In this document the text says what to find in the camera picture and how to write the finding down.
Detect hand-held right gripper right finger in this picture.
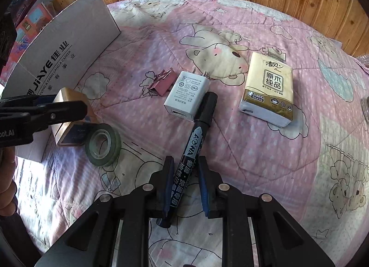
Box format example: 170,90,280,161
197,156,333,267

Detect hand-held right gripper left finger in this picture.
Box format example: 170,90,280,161
35,156,176,267

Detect green tape roll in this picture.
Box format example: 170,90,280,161
85,123,122,167

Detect gold and white tissue pack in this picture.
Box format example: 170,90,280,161
238,52,294,128

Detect white cardboard box yellow tape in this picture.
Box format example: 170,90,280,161
0,0,122,162

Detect pink binder clip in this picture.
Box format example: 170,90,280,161
149,68,176,97

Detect pink washing machine toy box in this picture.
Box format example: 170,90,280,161
6,1,54,67

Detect white charger plug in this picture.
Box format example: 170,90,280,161
164,70,211,123

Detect black marker pen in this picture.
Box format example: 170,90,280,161
156,92,218,229

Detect small gold box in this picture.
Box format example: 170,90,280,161
52,88,94,148

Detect clear bubble wrap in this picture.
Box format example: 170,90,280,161
356,54,369,72

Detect pink printed blanket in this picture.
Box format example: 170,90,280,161
0,0,369,267

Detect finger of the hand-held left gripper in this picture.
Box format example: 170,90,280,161
0,99,88,135
0,94,56,110

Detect person's left hand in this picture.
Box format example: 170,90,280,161
0,150,18,217

